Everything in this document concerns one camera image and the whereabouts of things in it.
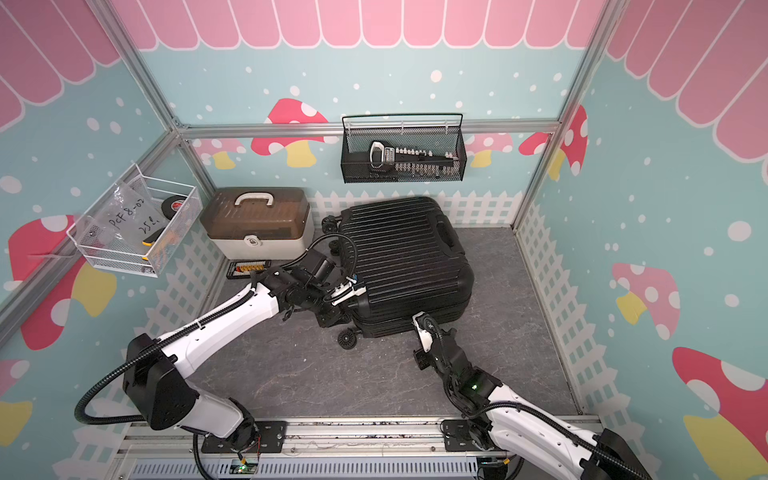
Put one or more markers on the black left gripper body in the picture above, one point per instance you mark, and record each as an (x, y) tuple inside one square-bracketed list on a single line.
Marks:
[(319, 301)]

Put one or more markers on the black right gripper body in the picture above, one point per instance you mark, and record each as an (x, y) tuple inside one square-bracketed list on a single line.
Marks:
[(422, 359)]

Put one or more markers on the black ribbed hard-shell suitcase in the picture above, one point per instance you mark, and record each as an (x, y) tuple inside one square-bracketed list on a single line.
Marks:
[(411, 260)]

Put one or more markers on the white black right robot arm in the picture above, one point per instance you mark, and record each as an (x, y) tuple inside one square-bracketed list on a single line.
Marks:
[(498, 418)]

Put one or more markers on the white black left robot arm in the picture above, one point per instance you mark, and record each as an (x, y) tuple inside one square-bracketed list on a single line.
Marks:
[(156, 371)]

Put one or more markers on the black box with orange parts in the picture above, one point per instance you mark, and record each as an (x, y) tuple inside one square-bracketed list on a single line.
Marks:
[(244, 268)]

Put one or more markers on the brown lidded white toolbox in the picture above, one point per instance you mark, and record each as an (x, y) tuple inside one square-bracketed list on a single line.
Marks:
[(259, 223)]

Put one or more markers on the black tape roll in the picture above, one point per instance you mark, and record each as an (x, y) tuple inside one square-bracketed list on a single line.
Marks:
[(171, 205)]

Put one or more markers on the socket wrench set in basket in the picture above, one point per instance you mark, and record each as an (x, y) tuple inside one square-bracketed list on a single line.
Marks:
[(387, 159)]

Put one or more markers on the yellow black tool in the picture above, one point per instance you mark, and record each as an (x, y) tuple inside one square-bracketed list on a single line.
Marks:
[(152, 239)]

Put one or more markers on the plastic bag with writing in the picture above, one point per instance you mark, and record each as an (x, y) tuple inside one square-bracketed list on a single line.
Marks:
[(129, 215)]

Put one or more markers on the black wire mesh wall basket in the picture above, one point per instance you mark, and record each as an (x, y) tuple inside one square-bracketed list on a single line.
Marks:
[(407, 147)]

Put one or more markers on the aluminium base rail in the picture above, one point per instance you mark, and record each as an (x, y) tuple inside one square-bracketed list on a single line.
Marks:
[(326, 448)]

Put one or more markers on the clear wire wall basket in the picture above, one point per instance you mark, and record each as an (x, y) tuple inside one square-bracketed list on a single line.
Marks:
[(105, 252)]

